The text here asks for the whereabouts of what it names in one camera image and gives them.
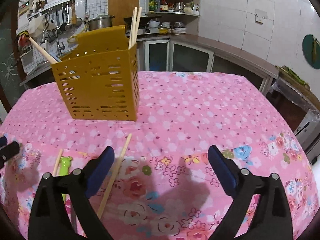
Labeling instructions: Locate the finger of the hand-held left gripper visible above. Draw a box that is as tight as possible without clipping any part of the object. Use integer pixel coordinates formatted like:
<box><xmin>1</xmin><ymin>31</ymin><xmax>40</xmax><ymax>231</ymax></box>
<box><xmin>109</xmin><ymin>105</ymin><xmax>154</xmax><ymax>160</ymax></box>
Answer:
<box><xmin>0</xmin><ymin>136</ymin><xmax>21</xmax><ymax>169</ymax></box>

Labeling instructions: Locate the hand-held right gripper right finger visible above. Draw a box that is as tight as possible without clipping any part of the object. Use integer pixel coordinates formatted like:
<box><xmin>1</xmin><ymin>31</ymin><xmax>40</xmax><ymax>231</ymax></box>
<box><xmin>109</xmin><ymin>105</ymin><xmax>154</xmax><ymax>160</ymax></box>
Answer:
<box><xmin>207</xmin><ymin>144</ymin><xmax>293</xmax><ymax>240</ymax></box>

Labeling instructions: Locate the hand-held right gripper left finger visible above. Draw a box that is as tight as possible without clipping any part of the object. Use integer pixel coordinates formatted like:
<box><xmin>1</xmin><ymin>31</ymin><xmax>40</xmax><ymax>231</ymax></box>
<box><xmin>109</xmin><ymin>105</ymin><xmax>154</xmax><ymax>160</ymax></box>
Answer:
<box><xmin>28</xmin><ymin>146</ymin><xmax>115</xmax><ymax>240</ymax></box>

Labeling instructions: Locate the wooden chopstick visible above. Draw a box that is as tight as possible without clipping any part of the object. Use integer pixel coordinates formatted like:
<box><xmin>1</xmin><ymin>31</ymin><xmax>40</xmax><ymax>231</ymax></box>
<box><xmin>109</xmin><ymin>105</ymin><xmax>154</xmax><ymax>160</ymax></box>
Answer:
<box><xmin>52</xmin><ymin>149</ymin><xmax>64</xmax><ymax>177</ymax></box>
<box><xmin>131</xmin><ymin>7</ymin><xmax>143</xmax><ymax>48</ymax></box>
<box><xmin>97</xmin><ymin>133</ymin><xmax>133</xmax><ymax>219</ymax></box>
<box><xmin>128</xmin><ymin>7</ymin><xmax>138</xmax><ymax>50</ymax></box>
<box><xmin>29</xmin><ymin>37</ymin><xmax>80</xmax><ymax>81</ymax></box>

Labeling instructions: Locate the green handled utensil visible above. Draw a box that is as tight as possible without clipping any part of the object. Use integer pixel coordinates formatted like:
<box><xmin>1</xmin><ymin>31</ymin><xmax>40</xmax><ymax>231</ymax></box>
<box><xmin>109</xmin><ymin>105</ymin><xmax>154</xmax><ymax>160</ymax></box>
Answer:
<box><xmin>58</xmin><ymin>155</ymin><xmax>74</xmax><ymax>203</ymax></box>

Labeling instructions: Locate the yellow perforated utensil holder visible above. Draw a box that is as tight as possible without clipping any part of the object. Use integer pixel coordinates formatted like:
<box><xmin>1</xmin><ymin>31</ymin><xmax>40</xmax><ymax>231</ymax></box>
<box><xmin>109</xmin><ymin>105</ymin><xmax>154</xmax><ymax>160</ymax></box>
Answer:
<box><xmin>50</xmin><ymin>25</ymin><xmax>141</xmax><ymax>122</ymax></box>

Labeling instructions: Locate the row of hanging kitchen utensils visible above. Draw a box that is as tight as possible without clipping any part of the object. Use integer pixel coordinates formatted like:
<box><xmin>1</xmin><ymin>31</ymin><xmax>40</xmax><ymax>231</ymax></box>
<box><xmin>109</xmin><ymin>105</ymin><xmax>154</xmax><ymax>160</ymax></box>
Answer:
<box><xmin>40</xmin><ymin>1</ymin><xmax>83</xmax><ymax>43</ymax></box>

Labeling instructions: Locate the pink floral tablecloth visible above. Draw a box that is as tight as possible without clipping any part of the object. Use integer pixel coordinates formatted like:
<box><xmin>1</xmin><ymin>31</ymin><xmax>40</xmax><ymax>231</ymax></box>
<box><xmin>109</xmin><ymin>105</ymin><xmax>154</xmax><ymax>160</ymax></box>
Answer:
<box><xmin>0</xmin><ymin>70</ymin><xmax>314</xmax><ymax>240</ymax></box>

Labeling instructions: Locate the brown door with frosted glass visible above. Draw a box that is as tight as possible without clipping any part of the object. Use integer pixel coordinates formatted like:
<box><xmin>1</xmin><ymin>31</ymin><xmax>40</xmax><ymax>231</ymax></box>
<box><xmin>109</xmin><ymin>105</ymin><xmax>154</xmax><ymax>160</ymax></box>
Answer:
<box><xmin>0</xmin><ymin>5</ymin><xmax>28</xmax><ymax>114</ymax></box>

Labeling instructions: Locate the steel sink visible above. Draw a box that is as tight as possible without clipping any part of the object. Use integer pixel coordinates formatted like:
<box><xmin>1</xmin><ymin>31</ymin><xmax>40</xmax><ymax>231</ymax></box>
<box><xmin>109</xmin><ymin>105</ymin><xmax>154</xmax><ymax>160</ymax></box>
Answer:
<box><xmin>20</xmin><ymin>50</ymin><xmax>76</xmax><ymax>88</ymax></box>

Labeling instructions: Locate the plastic covered side table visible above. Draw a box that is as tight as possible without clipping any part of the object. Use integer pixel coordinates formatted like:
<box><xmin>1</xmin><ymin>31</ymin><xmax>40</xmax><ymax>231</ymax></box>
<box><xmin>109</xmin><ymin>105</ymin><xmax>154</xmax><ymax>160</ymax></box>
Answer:
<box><xmin>271</xmin><ymin>76</ymin><xmax>320</xmax><ymax>121</ymax></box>

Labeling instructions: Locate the yellow and red hanging item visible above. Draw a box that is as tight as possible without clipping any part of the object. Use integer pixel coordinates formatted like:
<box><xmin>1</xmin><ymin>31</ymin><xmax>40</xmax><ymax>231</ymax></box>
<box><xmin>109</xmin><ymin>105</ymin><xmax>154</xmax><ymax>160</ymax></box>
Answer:
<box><xmin>16</xmin><ymin>30</ymin><xmax>32</xmax><ymax>46</ymax></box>

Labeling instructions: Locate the steel faucet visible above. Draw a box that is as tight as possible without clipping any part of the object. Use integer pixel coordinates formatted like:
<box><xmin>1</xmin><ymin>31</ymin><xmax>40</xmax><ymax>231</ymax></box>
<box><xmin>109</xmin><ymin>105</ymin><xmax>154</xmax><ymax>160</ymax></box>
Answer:
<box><xmin>53</xmin><ymin>28</ymin><xmax>66</xmax><ymax>55</ymax></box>

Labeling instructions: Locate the kitchen counter with cabinets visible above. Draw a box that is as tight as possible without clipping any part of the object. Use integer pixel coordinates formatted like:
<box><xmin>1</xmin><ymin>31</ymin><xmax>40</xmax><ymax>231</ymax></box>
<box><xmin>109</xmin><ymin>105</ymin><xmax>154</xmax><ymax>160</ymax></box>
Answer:
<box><xmin>136</xmin><ymin>33</ymin><xmax>279</xmax><ymax>96</ymax></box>

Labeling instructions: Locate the white hanging cloth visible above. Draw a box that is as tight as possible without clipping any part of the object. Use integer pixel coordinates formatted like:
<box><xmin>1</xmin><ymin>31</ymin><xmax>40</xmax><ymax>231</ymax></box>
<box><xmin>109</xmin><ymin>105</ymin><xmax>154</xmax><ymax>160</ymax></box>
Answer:
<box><xmin>28</xmin><ymin>18</ymin><xmax>46</xmax><ymax>38</ymax></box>

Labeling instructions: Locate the white electrical box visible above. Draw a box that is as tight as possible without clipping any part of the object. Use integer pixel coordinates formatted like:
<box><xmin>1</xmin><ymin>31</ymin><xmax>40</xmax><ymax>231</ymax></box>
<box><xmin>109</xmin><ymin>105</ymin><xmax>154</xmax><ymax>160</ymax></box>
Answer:
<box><xmin>18</xmin><ymin>1</ymin><xmax>32</xmax><ymax>16</ymax></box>

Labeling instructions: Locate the green round board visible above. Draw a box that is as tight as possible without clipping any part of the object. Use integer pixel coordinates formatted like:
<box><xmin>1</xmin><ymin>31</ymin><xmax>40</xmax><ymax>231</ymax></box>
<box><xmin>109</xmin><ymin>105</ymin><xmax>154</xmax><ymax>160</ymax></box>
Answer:
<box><xmin>302</xmin><ymin>34</ymin><xmax>320</xmax><ymax>70</ymax></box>

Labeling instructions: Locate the steel pot with lid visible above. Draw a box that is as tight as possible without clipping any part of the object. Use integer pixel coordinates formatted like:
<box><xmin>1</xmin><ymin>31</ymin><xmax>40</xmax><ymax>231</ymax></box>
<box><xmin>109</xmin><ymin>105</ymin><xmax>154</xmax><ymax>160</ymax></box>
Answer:
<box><xmin>86</xmin><ymin>15</ymin><xmax>116</xmax><ymax>31</ymax></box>

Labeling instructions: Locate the steel gas stove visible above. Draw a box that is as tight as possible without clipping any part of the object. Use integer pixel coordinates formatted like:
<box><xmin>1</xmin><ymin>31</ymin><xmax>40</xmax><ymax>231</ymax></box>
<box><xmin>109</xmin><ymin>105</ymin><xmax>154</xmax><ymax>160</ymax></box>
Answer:
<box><xmin>125</xmin><ymin>26</ymin><xmax>161</xmax><ymax>36</ymax></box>

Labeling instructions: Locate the black wok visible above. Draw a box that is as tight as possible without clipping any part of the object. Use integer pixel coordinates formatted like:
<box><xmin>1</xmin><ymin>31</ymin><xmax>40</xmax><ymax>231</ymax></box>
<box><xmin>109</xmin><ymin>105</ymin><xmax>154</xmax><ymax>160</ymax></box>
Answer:
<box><xmin>123</xmin><ymin>15</ymin><xmax>163</xmax><ymax>27</ymax></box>

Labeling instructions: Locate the wooden cutting board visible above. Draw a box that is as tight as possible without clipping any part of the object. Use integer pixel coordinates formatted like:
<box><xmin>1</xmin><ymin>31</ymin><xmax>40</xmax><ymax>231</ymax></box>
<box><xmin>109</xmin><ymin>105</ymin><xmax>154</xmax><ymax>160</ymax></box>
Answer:
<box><xmin>107</xmin><ymin>0</ymin><xmax>140</xmax><ymax>27</ymax></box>

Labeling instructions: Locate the steel wall rack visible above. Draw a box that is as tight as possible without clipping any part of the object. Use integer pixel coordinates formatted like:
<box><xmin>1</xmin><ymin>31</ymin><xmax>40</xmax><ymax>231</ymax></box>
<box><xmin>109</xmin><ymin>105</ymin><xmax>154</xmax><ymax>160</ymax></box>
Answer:
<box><xmin>27</xmin><ymin>0</ymin><xmax>76</xmax><ymax>21</ymax></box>

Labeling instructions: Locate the white wall socket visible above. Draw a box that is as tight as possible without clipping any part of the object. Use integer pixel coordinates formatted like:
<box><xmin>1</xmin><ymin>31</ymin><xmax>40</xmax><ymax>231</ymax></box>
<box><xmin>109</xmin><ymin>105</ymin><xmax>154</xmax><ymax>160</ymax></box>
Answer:
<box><xmin>255</xmin><ymin>8</ymin><xmax>268</xmax><ymax>24</ymax></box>

